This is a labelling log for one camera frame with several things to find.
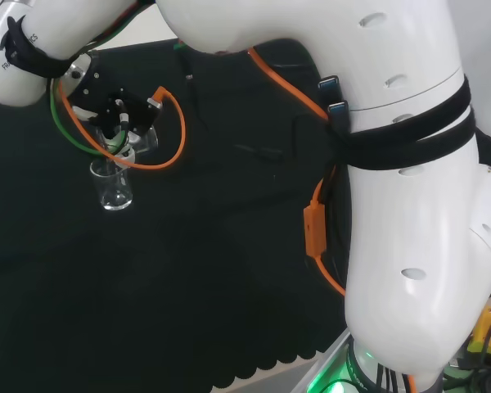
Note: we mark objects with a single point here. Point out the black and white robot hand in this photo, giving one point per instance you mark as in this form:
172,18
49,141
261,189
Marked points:
106,106

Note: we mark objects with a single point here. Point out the clear glass beaker with spout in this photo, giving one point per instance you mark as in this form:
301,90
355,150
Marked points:
147,141

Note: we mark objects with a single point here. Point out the clear graduated glass beaker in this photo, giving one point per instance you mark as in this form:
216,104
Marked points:
112,192

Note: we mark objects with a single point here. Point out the black bench cloth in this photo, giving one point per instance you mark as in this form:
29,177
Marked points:
147,286

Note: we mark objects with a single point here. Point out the yellow stop button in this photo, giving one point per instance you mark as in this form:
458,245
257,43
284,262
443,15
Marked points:
483,331

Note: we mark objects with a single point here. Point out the grey metal base plate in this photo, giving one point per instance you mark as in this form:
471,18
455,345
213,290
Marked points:
323,368

